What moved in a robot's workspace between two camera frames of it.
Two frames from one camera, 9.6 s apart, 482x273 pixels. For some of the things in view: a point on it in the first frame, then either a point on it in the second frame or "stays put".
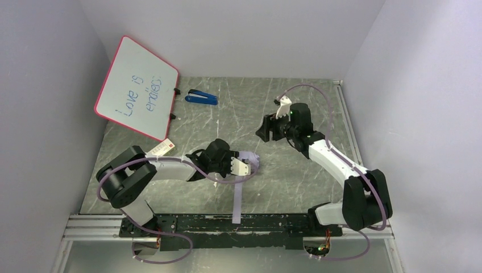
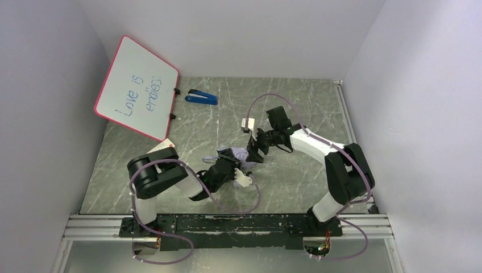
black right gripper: (269, 128) -> (258, 145)
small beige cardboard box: (162, 148) stays put
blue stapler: (199, 96) stays put
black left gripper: (229, 161) stays put
